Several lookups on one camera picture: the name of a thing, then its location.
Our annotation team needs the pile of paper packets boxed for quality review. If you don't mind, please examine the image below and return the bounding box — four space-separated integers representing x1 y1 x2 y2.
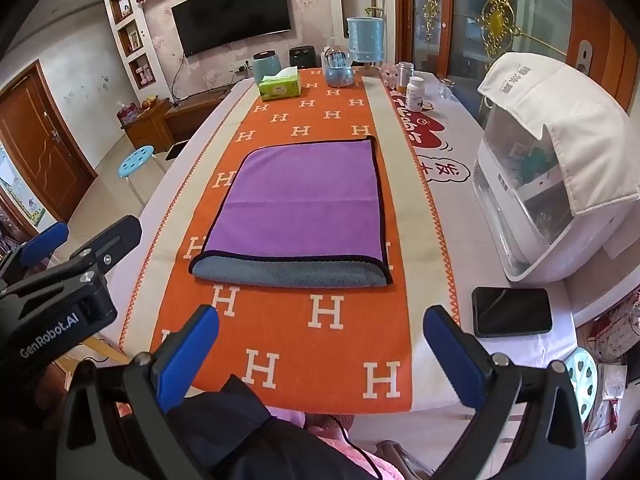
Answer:
575 287 640 443

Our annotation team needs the black wall television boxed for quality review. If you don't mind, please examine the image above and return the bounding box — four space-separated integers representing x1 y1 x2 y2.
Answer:
171 0 293 58

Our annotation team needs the white wall shelf unit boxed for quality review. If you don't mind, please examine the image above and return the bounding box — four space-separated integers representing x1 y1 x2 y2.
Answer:
102 0 188 100

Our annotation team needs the white cloth cover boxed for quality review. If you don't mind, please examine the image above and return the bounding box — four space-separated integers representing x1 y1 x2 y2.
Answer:
477 51 634 217

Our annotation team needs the green tissue box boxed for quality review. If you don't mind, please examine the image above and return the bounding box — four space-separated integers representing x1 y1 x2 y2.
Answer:
257 67 302 101

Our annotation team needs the blue water dispenser bottle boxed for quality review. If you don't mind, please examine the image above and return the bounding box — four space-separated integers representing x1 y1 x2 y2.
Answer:
346 16 386 64

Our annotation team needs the person's dark jacket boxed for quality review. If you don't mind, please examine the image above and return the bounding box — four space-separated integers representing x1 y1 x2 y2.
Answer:
165 374 393 480

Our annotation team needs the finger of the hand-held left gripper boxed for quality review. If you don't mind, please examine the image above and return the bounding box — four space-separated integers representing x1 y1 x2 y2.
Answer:
69 215 144 281
0 221 70 287

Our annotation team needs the white pill bottle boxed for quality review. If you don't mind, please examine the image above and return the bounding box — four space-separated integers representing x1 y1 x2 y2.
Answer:
405 76 426 113

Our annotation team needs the brown wooden door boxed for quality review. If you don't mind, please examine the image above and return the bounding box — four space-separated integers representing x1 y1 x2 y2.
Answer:
0 59 99 211

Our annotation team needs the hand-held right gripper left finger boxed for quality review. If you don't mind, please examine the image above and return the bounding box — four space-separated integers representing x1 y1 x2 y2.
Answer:
56 304 221 480

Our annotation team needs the teal canister with black lid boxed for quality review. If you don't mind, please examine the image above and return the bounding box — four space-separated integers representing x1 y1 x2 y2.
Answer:
252 50 281 86

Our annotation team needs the colourful wall poster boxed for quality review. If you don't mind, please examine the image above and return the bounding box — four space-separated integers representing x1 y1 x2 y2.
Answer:
0 144 49 229

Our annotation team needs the glass door with gold ornaments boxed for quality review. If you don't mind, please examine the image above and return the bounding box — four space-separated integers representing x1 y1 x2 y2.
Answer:
412 0 574 128

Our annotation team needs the orange printed blanket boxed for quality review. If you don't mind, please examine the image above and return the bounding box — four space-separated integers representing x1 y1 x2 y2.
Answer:
119 67 461 416

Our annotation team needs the black smartphone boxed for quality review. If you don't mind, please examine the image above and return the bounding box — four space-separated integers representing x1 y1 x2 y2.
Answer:
472 286 554 339

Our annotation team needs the person's pink clothing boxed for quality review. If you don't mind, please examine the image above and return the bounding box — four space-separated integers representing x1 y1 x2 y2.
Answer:
267 406 436 480

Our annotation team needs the purple and grey towel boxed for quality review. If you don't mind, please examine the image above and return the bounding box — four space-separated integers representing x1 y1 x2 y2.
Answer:
189 136 394 289

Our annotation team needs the white countertop sterilizer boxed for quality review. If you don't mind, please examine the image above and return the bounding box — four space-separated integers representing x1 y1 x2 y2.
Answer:
472 105 640 284

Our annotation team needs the pale green stool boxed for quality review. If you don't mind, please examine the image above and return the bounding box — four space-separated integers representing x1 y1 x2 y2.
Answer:
565 347 599 429

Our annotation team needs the wooden television cabinet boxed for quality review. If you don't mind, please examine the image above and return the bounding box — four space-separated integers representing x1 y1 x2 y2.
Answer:
121 91 232 154

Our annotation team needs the black small appliance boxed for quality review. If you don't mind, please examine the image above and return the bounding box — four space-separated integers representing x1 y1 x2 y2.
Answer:
289 46 319 69

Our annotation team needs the blue round stool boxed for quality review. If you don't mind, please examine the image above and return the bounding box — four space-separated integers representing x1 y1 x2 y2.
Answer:
118 145 166 206

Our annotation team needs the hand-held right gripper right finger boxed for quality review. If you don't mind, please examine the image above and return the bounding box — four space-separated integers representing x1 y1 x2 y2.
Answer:
423 305 587 480

